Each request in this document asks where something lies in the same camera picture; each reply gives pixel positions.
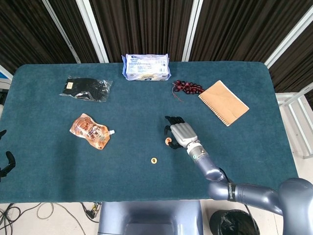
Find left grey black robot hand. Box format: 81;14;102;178
0;129;16;182

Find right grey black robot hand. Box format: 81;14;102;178
163;115;199;150

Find dark red grape bunch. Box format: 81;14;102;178
172;80;205;102

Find tan spiral notebook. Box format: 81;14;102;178
198;80;250;127

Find teal tablecloth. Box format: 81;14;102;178
0;61;301;204

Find white purple tissue pack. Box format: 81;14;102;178
121;53;171;81

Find orange spout pouch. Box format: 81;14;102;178
69;113;116;151

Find blue-grey robot torso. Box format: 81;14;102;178
97;200;204;235

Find white panel with blue edge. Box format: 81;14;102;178
0;64;13;85

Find black power strip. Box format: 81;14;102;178
82;202;102;223

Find black trash bag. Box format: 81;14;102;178
209;210;260;235

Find black gloves in plastic bag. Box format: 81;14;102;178
59;76;113;103

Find white metal rack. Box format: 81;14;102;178
275;82;313;160

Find dark brown pleated curtain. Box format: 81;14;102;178
0;0;313;93

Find black floor cable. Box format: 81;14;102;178
0;202;22;235

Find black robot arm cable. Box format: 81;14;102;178
218;167;252;217

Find grey floor cable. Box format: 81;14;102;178
36;202;86;235

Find wide white frame post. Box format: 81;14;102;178
75;0;110;64

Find thin white frame post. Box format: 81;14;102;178
41;0;82;64

